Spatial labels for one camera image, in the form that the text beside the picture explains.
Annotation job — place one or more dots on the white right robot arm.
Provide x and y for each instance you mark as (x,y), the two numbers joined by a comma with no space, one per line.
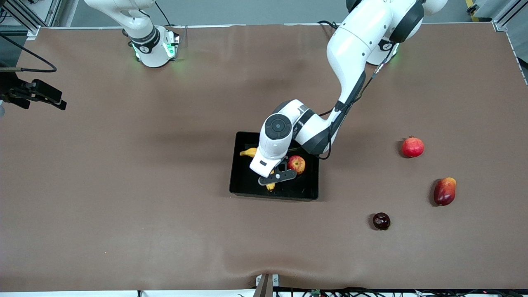
(144,37)

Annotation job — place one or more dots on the red yellow apple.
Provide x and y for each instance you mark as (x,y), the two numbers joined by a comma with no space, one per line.
(298,165)

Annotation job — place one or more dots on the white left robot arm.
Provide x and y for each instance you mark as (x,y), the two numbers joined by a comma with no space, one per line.
(354,45)

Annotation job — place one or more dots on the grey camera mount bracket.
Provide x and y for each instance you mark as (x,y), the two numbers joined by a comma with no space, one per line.
(266,285)

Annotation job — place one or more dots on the red yellow mango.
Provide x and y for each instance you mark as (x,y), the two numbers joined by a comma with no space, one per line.
(444,192)

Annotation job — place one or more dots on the black plastic box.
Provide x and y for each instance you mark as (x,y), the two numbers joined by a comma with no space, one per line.
(243,181)

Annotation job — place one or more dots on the aluminium frame profile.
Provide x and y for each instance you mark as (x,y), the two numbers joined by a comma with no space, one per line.
(24,18)
(505,18)

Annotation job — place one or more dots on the brown table cover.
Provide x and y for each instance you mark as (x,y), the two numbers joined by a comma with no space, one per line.
(264,247)

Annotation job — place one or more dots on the red pomegranate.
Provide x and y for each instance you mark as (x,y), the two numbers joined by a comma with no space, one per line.
(413,147)

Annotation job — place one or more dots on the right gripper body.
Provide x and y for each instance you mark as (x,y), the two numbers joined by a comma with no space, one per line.
(11,89)

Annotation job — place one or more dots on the dark purple mangosteen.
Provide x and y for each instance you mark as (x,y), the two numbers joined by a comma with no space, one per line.
(381,221)

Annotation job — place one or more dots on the yellow banana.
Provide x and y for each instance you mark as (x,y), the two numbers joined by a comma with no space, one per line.
(248,152)

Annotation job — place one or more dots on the small green circuit board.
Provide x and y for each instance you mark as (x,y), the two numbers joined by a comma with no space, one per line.
(315,292)

